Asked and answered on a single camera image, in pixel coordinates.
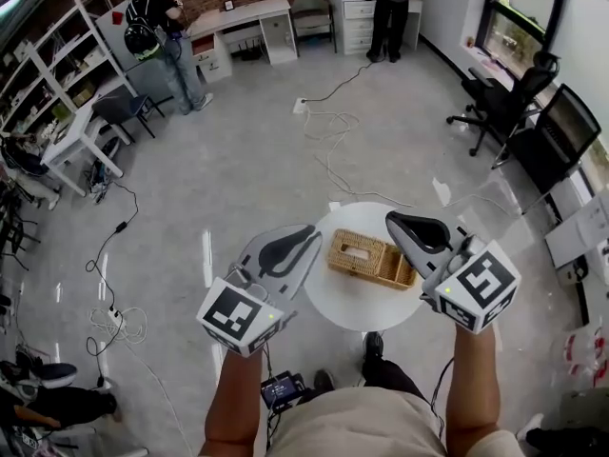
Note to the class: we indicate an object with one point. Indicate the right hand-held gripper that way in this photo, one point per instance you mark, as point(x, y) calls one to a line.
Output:
point(480, 286)

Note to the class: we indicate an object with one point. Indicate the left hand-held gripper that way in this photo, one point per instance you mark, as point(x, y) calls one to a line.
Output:
point(238, 314)

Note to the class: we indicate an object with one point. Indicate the woven wicker box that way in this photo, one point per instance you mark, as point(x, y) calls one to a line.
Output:
point(357, 257)

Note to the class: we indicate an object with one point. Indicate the person's right forearm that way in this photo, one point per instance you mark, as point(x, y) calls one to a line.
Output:
point(473, 383)

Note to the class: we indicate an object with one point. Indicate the person's left forearm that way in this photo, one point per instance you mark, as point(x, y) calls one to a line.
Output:
point(235, 398)

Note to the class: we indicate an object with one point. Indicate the white floor socket box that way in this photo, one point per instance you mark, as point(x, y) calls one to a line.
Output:
point(300, 105)

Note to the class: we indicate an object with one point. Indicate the round white side table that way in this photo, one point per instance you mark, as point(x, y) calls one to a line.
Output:
point(352, 303)

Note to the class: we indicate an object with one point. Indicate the person's black shoe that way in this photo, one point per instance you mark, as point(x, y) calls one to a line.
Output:
point(373, 345)
point(324, 380)

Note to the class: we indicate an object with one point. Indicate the person's black trousers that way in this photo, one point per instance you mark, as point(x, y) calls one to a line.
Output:
point(390, 376)

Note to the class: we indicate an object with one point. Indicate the black device with screen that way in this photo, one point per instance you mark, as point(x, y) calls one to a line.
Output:
point(281, 391)

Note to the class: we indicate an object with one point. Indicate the white cardboard carton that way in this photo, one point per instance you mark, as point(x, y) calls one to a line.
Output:
point(578, 229)

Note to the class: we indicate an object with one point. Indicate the person's beige shirt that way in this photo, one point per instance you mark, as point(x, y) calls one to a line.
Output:
point(361, 426)

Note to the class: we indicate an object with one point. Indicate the white power strip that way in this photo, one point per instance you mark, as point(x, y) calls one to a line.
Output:
point(114, 315)

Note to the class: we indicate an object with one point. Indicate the clear plastic bag red print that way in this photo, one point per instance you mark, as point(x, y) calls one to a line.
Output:
point(583, 355)

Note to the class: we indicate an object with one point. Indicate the white drawer cabinet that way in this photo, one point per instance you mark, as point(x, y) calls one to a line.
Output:
point(357, 22)

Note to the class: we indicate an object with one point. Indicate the dark blue chair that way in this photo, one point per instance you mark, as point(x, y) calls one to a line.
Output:
point(119, 107)

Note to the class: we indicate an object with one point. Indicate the white writing desk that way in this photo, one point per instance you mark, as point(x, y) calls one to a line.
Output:
point(247, 22)

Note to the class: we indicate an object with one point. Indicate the black framed window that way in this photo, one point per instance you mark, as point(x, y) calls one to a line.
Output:
point(518, 22)

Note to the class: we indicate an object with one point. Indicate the white work table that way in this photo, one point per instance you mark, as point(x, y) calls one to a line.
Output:
point(71, 136)

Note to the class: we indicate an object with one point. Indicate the black backpack with helmet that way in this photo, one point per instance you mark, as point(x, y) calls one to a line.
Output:
point(141, 38)

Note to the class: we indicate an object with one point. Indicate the red cup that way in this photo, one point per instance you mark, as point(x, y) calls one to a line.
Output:
point(117, 17)

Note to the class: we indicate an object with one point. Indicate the white open shelf unit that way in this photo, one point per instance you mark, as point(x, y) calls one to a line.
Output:
point(57, 60)

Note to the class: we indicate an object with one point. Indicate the small black picture frame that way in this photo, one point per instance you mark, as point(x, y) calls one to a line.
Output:
point(229, 5)

